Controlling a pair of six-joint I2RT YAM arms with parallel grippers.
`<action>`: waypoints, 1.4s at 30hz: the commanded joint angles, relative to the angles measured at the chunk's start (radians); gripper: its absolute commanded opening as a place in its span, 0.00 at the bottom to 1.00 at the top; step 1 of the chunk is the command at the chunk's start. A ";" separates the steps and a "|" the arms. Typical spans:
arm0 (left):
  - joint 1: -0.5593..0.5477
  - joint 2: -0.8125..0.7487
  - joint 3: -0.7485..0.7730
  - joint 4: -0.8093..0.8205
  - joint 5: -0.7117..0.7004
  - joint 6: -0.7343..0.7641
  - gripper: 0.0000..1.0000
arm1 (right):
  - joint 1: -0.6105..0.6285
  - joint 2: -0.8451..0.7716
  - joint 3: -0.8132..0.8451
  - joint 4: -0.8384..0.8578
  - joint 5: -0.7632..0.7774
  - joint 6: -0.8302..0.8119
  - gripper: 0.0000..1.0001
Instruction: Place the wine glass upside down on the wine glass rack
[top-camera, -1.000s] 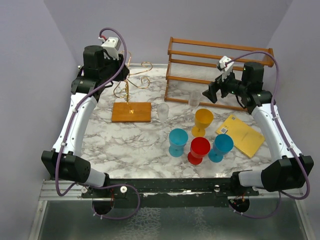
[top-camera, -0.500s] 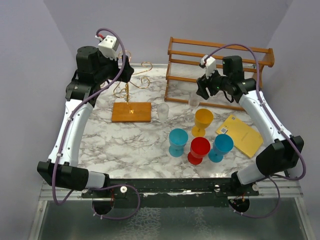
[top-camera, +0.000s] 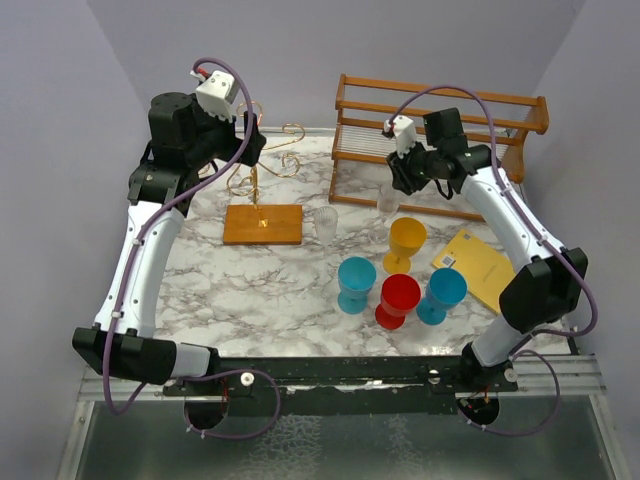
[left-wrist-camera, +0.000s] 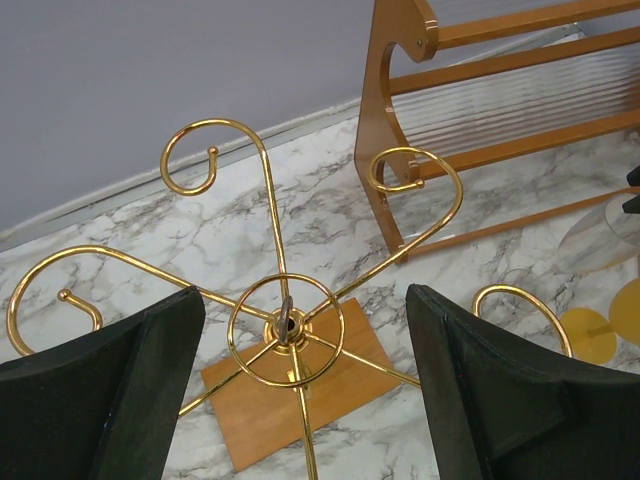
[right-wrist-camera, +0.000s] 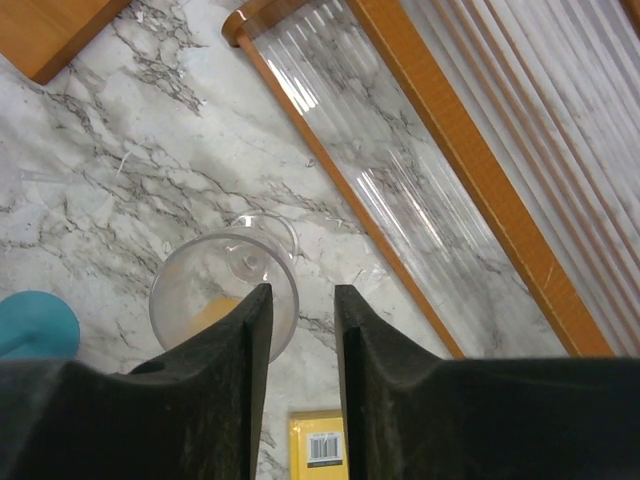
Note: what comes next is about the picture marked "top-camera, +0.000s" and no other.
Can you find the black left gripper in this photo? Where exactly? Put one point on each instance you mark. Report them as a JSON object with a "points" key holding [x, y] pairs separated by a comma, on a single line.
{"points": [[234, 142]]}

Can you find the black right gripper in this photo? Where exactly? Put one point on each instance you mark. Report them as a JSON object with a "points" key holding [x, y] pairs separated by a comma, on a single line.
{"points": [[400, 176]]}

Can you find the clear smooth wine glass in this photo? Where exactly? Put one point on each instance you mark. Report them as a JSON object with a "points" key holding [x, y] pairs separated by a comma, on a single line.
{"points": [[388, 202]]}

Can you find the yellow plastic goblet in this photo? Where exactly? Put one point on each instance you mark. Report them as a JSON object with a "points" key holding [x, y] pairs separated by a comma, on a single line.
{"points": [[406, 238]]}

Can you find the clear ribbed wine glass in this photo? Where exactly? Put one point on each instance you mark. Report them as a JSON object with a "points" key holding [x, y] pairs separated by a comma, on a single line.
{"points": [[325, 221]]}

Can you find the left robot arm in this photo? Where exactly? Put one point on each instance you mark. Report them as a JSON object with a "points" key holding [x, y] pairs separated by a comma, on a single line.
{"points": [[184, 138]]}

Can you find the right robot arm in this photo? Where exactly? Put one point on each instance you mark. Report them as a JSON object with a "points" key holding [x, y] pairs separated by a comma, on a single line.
{"points": [[549, 277]]}

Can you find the wooden shelf rack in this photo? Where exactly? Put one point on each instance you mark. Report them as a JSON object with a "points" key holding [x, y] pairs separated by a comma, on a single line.
{"points": [[439, 129]]}

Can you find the wooden base of glass rack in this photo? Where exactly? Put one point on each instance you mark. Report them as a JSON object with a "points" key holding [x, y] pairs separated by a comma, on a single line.
{"points": [[263, 225]]}

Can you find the left blue plastic goblet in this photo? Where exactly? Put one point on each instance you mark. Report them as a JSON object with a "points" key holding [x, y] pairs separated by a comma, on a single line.
{"points": [[356, 278]]}

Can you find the blue plastic goblet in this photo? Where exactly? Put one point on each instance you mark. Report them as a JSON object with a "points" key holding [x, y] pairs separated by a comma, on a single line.
{"points": [[356, 278], [446, 288]]}

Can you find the right blue plastic goblet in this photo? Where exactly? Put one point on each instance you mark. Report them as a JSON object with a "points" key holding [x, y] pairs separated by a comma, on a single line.
{"points": [[446, 288]]}

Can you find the red plastic goblet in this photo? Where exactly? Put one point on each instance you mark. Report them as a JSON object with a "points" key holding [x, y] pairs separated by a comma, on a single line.
{"points": [[400, 294]]}

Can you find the yellow book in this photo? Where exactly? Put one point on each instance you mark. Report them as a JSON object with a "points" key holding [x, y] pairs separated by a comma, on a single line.
{"points": [[486, 271]]}

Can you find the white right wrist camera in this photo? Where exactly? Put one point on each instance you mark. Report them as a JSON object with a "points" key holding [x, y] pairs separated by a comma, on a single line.
{"points": [[402, 129]]}

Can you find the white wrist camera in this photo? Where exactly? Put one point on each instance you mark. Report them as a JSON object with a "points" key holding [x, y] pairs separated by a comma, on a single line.
{"points": [[216, 93], [402, 129]]}

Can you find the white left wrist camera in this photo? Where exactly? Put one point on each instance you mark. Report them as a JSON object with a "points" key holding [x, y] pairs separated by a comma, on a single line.
{"points": [[216, 93]]}

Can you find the black mounting rail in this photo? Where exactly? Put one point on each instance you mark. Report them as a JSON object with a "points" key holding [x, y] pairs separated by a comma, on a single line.
{"points": [[327, 386]]}

